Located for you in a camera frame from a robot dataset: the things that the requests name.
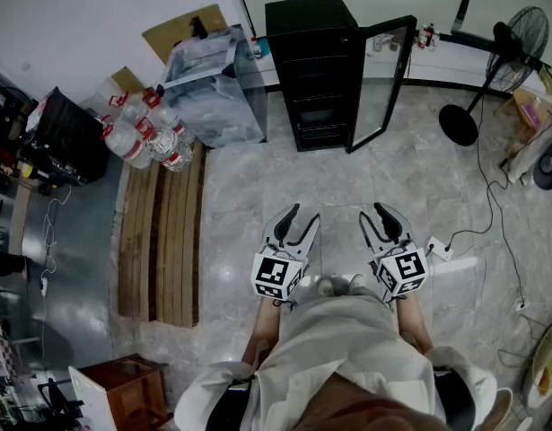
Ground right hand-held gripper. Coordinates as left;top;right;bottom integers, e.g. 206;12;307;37
358;202;430;299

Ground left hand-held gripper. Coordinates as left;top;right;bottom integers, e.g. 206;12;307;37
250;203;322;301

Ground person's right forearm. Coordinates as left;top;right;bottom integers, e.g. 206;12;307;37
394;295;434;355

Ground person's left forearm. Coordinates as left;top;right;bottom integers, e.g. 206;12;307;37
241;300;282;370

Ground black cabinet with glass door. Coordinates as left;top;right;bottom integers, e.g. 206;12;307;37
264;0;418;154

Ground person's white shirt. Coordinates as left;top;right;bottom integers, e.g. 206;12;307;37
173;293;499;431

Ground wooden plank pallet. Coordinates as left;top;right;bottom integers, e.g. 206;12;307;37
117;143;208;330

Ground large red-capped water bottle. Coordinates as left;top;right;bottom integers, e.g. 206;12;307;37
100;114;154;171
136;117;195;172
142;86;188;135
108;90;150;125

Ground clear plastic bag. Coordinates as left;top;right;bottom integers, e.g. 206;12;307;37
160;23;269;150

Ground round black device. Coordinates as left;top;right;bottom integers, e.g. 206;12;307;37
532;137;552;191

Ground light wooden stool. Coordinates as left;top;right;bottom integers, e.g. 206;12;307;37
498;86;552;154

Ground teal container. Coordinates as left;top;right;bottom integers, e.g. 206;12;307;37
251;37;272;61

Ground round plate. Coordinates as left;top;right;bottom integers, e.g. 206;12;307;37
523;320;552;410

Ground tan shoe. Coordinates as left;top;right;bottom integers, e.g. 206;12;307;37
480;387;515;431

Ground black standing fan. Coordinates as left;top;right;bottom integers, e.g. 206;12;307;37
438;5;551;148

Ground small cardboard sheet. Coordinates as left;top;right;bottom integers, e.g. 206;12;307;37
110;66;147;95

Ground large cardboard sheet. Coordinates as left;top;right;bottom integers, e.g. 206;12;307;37
141;3;228;66

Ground brown wooden stool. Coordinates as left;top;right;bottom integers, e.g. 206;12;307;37
68;352;174;431

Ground black equipment case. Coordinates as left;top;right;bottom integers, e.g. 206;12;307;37
31;86;111;187

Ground black power cable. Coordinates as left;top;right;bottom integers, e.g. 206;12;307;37
444;101;529;307

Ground white cable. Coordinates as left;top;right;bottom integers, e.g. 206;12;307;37
40;183;74;282

